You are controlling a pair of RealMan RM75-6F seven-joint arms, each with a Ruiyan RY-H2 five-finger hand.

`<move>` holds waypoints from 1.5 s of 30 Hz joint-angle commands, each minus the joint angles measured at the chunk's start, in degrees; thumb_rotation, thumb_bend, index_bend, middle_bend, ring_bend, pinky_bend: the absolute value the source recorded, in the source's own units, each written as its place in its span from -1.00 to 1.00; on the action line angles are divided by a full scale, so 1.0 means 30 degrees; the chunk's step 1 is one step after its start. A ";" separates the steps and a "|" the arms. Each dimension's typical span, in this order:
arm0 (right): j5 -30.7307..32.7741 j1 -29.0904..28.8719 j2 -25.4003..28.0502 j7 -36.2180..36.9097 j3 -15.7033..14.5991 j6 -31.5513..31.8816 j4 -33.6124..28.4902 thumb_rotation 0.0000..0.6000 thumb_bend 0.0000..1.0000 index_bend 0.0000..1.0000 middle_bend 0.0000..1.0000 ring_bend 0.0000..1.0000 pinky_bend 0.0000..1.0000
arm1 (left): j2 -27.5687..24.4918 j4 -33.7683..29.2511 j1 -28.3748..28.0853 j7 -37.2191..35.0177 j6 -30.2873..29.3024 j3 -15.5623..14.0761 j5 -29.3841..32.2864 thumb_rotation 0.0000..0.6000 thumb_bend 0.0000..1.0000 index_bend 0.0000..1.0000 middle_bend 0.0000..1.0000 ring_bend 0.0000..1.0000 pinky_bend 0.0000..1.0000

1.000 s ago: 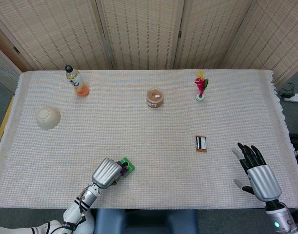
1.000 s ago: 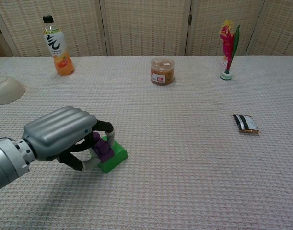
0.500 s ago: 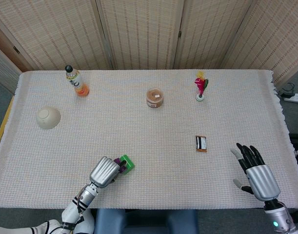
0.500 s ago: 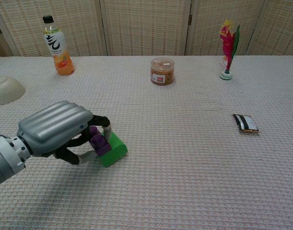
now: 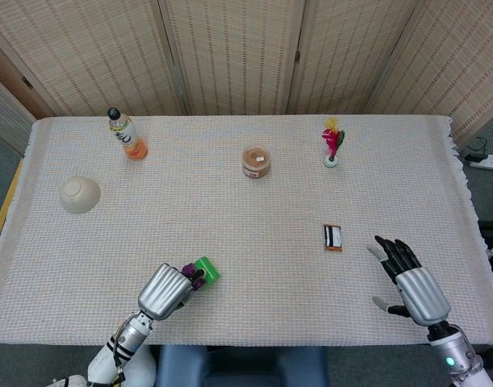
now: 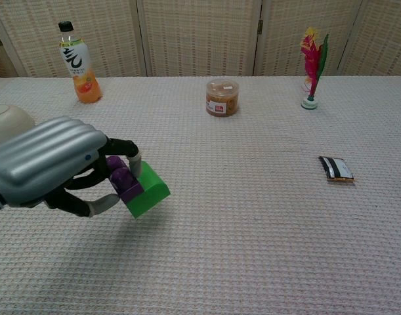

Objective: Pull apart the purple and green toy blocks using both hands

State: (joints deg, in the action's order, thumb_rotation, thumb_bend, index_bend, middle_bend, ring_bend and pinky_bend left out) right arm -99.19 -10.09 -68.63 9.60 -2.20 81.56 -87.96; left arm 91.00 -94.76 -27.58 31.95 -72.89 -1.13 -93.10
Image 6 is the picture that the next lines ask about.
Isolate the colourful feather shuttlecock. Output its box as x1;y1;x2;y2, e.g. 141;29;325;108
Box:
300;26;330;110

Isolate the round clear snack jar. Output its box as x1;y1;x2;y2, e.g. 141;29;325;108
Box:
205;78;240;117

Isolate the purple toy block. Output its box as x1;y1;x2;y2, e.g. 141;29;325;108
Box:
105;156;145;205

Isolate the orange juice bottle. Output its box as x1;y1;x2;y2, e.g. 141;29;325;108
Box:
58;20;103;104

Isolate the cream ceramic bowl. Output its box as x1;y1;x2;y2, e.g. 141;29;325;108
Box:
0;104;36;145

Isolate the white woven tablecloth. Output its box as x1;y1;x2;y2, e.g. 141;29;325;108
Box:
0;75;401;315

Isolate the green toy block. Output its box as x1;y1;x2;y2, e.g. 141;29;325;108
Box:
124;160;172;220

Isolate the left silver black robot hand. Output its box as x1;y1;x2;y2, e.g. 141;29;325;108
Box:
0;116;144;218

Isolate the woven folding screen panel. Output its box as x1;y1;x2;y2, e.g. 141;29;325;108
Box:
136;0;263;78
254;0;365;77
0;0;152;78
0;19;24;79
337;0;401;77

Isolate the black orange snack packet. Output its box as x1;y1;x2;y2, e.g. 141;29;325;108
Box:
318;156;356;184

